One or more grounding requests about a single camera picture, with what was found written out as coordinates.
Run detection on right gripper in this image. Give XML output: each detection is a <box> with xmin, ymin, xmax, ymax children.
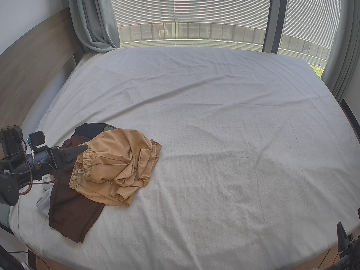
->
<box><xmin>337</xmin><ymin>208</ymin><xmax>360</xmax><ymax>264</ymax></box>

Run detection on black garment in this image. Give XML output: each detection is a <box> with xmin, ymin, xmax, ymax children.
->
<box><xmin>72</xmin><ymin>123</ymin><xmax>116</xmax><ymax>140</ymax></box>

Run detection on window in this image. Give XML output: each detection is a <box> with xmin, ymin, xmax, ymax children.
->
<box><xmin>107</xmin><ymin>0</ymin><xmax>342</xmax><ymax>70</ymax></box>

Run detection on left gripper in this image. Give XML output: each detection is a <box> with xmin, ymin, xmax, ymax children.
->
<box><xmin>28</xmin><ymin>145</ymin><xmax>88</xmax><ymax>178</ymax></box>

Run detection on bed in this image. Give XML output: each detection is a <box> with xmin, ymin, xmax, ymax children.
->
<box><xmin>0</xmin><ymin>7</ymin><xmax>360</xmax><ymax>270</ymax></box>

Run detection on pale grey garment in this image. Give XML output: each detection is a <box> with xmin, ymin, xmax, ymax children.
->
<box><xmin>35</xmin><ymin>184</ymin><xmax>54</xmax><ymax>218</ymax></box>

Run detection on grey-green curtain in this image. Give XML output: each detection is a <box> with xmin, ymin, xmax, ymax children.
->
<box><xmin>321</xmin><ymin>0</ymin><xmax>360</xmax><ymax>103</ymax></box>
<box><xmin>66</xmin><ymin>0</ymin><xmax>121</xmax><ymax>53</ymax></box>

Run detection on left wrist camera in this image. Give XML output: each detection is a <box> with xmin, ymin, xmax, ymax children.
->
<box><xmin>28</xmin><ymin>131</ymin><xmax>47</xmax><ymax>152</ymax></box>

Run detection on brown shorts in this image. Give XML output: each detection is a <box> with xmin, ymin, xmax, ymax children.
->
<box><xmin>48</xmin><ymin>136</ymin><xmax>106</xmax><ymax>243</ymax></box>

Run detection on tan shorts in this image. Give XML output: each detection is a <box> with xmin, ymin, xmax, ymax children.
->
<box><xmin>69</xmin><ymin>128</ymin><xmax>162</xmax><ymax>207</ymax></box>

